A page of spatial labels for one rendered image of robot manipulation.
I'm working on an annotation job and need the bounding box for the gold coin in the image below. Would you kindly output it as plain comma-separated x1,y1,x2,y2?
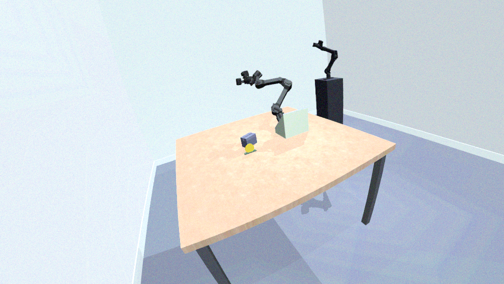
245,143,254,153

